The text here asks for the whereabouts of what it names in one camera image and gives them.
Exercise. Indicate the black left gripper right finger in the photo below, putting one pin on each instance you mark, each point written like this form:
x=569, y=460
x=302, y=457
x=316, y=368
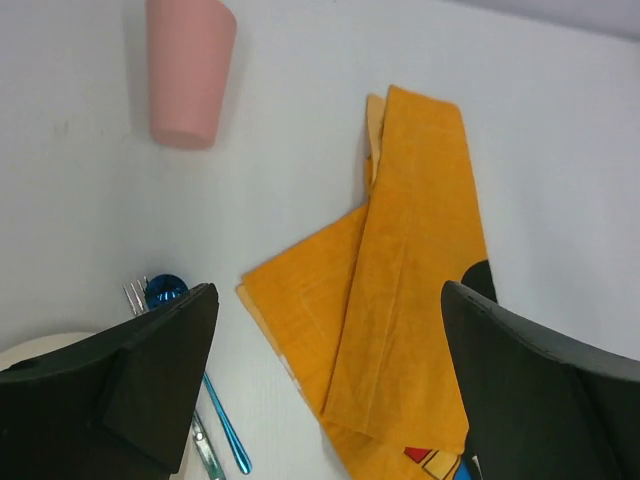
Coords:
x=540, y=404

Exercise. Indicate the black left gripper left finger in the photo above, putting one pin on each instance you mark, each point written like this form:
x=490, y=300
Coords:
x=116, y=405

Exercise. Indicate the cream round plate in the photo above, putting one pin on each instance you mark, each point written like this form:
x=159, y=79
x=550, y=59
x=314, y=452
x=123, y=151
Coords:
x=39, y=346

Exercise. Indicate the silver fork patterned handle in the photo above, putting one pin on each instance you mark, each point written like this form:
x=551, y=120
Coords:
x=145, y=295

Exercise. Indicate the orange cartoon mouse placemat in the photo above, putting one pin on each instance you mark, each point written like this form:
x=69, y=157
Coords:
x=353, y=311

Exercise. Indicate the pink plastic cup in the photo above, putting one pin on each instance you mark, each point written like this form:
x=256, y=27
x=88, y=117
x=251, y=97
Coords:
x=189, y=52

